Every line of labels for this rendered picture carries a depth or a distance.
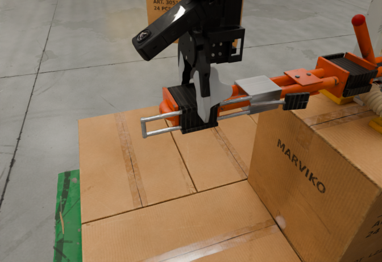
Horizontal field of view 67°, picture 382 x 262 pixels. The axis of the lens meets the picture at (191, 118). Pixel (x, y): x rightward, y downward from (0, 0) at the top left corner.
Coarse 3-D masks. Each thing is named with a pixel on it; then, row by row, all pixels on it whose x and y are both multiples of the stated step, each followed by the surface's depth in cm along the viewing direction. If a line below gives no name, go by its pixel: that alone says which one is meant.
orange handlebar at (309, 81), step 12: (288, 72) 59; (300, 72) 59; (312, 72) 60; (324, 72) 61; (276, 84) 58; (288, 84) 59; (300, 84) 55; (312, 84) 55; (324, 84) 57; (336, 84) 58; (240, 96) 52; (168, 108) 49; (228, 108) 51
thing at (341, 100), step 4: (324, 92) 79; (328, 92) 78; (328, 96) 78; (332, 96) 76; (352, 96) 75; (336, 100) 75; (340, 100) 74; (344, 100) 75; (348, 100) 75; (352, 100) 76; (340, 104) 75
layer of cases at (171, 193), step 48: (96, 144) 123; (144, 144) 123; (192, 144) 123; (240, 144) 123; (96, 192) 102; (144, 192) 102; (192, 192) 102; (240, 192) 102; (96, 240) 87; (144, 240) 87; (192, 240) 87; (240, 240) 87; (288, 240) 88
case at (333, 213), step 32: (320, 96) 78; (256, 128) 91; (288, 128) 76; (320, 128) 67; (352, 128) 67; (256, 160) 96; (288, 160) 79; (320, 160) 67; (352, 160) 58; (256, 192) 101; (288, 192) 82; (320, 192) 69; (352, 192) 59; (288, 224) 85; (320, 224) 71; (352, 224) 61; (320, 256) 74; (352, 256) 70
